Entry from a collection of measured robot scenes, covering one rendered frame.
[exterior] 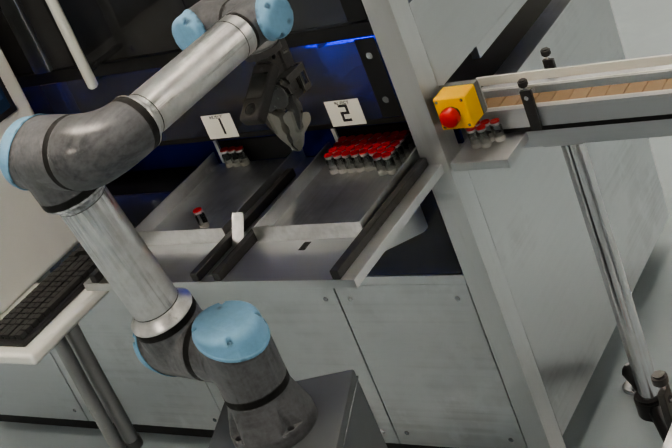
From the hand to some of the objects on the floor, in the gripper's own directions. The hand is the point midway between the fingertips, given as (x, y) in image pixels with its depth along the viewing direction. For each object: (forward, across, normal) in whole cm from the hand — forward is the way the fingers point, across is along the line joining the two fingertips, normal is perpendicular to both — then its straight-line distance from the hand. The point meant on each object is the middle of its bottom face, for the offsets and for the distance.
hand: (295, 147), depth 232 cm
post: (+110, -10, -31) cm, 114 cm away
